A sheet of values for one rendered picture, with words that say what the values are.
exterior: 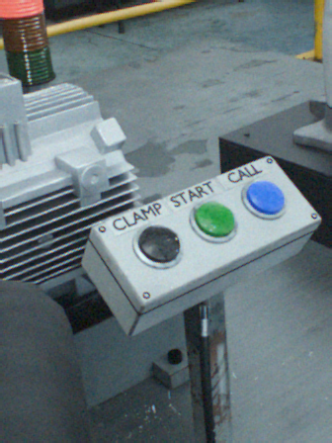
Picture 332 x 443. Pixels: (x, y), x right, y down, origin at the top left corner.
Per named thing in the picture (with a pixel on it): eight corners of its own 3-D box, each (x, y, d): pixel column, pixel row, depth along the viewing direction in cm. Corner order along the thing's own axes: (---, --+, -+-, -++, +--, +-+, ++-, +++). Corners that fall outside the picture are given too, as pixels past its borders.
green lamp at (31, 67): (22, 89, 101) (16, 55, 99) (2, 80, 105) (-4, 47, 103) (62, 78, 104) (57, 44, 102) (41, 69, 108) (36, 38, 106)
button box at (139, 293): (127, 340, 55) (144, 305, 51) (77, 262, 58) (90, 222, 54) (300, 253, 64) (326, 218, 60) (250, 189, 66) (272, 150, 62)
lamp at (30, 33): (16, 55, 99) (10, 20, 97) (-4, 47, 103) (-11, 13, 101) (57, 44, 102) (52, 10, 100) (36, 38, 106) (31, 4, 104)
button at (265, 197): (256, 228, 59) (264, 216, 58) (233, 199, 60) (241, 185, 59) (285, 216, 60) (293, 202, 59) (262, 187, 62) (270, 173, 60)
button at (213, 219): (205, 252, 56) (211, 239, 55) (182, 221, 58) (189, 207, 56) (236, 238, 58) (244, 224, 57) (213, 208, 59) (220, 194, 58)
